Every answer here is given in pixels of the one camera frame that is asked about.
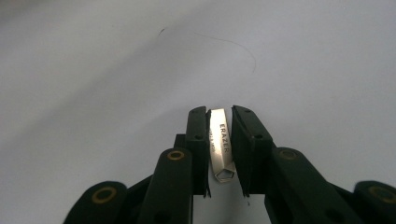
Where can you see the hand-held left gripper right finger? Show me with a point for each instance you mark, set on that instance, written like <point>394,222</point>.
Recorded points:
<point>252,155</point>

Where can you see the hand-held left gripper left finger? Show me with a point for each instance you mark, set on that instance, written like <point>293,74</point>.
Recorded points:
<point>197,149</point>

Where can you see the thin hair strand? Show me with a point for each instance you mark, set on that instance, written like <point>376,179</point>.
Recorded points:
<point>243,48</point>

